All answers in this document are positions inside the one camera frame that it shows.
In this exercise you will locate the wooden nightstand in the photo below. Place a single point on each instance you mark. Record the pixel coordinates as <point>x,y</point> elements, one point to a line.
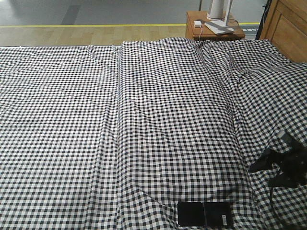
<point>199,28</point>

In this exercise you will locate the white desk lamp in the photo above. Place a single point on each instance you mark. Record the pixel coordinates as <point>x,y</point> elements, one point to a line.
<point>220,27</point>

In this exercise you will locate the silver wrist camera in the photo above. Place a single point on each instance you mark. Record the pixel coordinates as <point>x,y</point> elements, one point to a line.
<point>283,135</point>

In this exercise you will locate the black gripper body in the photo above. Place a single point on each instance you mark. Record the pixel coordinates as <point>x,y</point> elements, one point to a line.
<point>293,166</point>

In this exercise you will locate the black white checkered bed sheet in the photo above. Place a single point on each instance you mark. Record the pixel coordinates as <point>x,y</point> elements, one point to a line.
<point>113,137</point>

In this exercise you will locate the black foldable smartphone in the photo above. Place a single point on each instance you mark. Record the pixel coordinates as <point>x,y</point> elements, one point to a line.
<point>206,214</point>

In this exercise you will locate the wooden headboard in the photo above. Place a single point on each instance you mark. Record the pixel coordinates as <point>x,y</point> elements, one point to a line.
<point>286,28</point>

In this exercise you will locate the white cylindrical fan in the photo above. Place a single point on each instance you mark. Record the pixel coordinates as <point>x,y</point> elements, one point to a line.
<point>215,11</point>

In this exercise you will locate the white power adapter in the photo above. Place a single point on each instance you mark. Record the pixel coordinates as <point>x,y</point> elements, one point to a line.
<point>197,24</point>

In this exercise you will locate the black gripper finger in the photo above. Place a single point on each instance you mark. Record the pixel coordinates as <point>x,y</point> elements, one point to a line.
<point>265,161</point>

